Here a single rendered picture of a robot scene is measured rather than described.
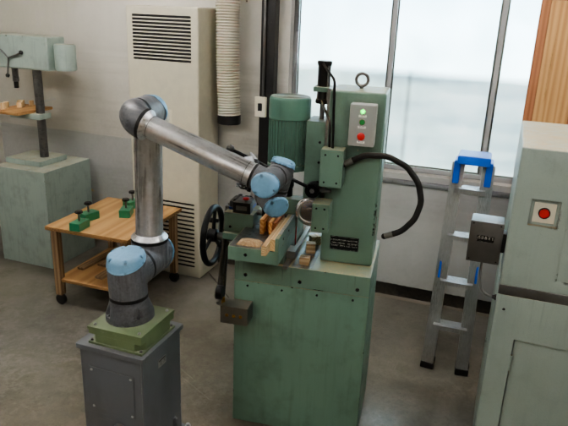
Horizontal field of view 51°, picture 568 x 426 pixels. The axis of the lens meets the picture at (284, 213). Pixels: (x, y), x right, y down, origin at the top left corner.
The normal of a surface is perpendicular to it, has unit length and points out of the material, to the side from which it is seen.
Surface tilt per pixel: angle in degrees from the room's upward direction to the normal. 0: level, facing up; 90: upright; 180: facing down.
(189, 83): 90
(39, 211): 90
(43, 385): 0
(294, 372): 90
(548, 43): 87
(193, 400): 0
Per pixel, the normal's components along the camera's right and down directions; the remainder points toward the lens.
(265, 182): -0.22, 0.34
